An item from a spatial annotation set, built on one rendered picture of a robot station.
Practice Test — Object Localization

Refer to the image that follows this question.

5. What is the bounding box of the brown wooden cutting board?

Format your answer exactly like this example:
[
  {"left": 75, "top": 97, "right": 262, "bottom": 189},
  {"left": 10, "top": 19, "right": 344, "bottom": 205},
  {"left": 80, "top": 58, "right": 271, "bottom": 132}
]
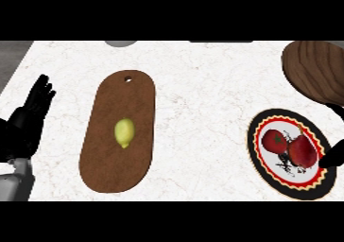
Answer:
[{"left": 78, "top": 69, "right": 158, "bottom": 194}]

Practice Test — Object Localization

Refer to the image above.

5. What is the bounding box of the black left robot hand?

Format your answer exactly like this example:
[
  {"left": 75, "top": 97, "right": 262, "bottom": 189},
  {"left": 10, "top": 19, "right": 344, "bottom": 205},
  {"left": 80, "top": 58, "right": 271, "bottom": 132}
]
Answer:
[{"left": 0, "top": 74, "right": 57, "bottom": 164}]

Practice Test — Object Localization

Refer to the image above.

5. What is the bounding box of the grey round object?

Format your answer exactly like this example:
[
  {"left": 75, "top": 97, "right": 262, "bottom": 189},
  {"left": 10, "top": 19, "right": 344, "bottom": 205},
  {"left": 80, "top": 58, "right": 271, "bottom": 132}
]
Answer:
[{"left": 103, "top": 40, "right": 137, "bottom": 48}]

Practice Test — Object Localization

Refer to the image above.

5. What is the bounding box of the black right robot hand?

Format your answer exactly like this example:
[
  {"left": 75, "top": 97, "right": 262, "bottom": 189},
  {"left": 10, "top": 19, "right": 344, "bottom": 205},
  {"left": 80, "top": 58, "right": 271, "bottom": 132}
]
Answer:
[{"left": 317, "top": 103, "right": 344, "bottom": 169}]

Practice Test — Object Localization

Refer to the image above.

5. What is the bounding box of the patterned round plate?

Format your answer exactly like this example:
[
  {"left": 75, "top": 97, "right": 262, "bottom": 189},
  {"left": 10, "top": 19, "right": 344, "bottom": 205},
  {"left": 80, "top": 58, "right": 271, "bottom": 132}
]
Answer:
[{"left": 246, "top": 108, "right": 337, "bottom": 201}]

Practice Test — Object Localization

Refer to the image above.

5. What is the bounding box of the brown wooden bowl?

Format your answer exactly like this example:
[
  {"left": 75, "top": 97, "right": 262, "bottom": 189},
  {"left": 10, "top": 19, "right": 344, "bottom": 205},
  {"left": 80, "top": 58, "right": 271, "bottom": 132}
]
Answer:
[{"left": 278, "top": 40, "right": 344, "bottom": 108}]

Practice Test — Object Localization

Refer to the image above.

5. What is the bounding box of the yellow lemon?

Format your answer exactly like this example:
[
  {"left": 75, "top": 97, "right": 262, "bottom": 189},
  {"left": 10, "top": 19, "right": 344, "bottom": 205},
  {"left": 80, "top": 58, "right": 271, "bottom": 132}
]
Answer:
[{"left": 113, "top": 117, "right": 136, "bottom": 149}]

